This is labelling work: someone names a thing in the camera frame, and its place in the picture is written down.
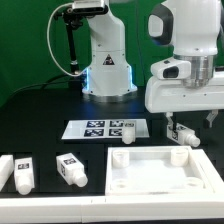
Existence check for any white marker sheet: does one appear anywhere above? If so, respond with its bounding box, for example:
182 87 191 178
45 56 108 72
62 119 149 140

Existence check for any white cable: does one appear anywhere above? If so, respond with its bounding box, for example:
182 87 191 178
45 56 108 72
46 2 88 78

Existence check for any white U-shaped fence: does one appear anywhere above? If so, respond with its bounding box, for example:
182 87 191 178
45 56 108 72
0 149 224 224

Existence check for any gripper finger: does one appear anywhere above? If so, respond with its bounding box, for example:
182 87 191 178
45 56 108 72
206 110 219 127
165 112 176 132

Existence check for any black camera stand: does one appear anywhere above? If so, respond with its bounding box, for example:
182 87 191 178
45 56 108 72
54 7 83 75

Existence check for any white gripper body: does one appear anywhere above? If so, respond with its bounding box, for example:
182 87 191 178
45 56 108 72
145 72 224 113

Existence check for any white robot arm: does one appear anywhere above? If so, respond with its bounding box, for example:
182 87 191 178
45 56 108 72
82 0 224 115

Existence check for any white square tabletop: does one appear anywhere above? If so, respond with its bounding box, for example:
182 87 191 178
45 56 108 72
105 146 213 196

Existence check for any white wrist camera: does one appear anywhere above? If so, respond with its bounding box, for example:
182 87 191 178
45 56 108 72
151 57 191 80

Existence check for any silver camera on stand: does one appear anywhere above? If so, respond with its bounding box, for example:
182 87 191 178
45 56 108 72
72 0 106 14

